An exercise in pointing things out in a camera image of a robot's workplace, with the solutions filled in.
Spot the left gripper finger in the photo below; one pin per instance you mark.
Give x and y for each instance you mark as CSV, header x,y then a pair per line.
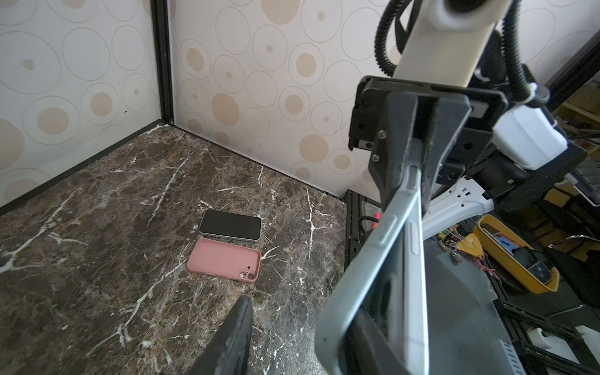
x,y
228,350

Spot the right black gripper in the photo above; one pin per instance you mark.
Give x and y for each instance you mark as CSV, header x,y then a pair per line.
x,y
454,125

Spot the pink phone case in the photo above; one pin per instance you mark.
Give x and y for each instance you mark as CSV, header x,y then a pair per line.
x,y
224,260

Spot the light blue phone case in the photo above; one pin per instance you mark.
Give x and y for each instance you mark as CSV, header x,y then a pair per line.
x,y
347,340

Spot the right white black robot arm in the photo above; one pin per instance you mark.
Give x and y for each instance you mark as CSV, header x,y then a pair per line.
x,y
524,134

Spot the yellow tray with tools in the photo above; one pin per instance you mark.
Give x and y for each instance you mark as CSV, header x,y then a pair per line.
x,y
532,268

